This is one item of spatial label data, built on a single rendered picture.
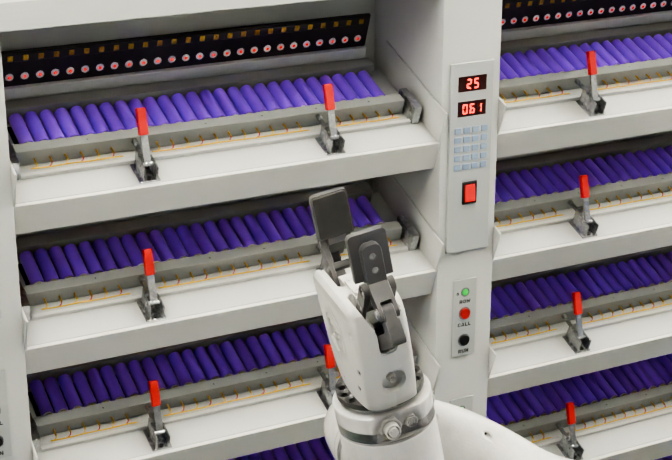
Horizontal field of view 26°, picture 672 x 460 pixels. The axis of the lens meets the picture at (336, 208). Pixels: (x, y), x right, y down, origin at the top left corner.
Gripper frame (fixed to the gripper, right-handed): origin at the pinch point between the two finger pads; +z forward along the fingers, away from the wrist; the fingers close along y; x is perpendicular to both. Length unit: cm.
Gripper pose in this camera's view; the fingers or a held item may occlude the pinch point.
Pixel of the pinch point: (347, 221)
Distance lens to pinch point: 116.1
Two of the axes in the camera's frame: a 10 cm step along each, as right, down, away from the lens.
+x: 9.3, -2.9, 2.2
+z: -1.8, -9.0, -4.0
